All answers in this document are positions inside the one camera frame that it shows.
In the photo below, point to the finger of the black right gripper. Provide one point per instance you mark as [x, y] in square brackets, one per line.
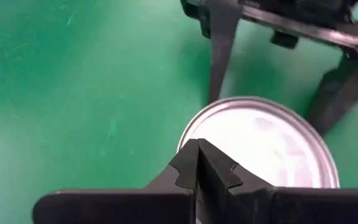
[346, 87]
[222, 37]

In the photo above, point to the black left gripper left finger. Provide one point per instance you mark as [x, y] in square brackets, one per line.
[120, 205]

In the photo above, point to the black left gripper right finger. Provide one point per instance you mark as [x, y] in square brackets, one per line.
[275, 205]

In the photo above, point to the green label tuna can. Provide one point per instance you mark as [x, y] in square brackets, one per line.
[259, 140]

